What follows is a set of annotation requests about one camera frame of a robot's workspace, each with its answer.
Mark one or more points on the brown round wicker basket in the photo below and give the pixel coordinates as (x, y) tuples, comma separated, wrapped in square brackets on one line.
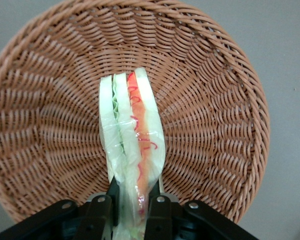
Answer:
[(52, 112)]

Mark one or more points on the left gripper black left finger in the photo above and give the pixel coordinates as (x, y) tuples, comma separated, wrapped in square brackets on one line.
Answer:
[(97, 212)]

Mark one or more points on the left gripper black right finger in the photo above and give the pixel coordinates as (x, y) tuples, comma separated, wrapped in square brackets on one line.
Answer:
[(160, 215)]

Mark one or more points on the triangle sandwich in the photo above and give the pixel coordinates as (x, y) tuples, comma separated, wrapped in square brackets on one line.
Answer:
[(130, 140)]

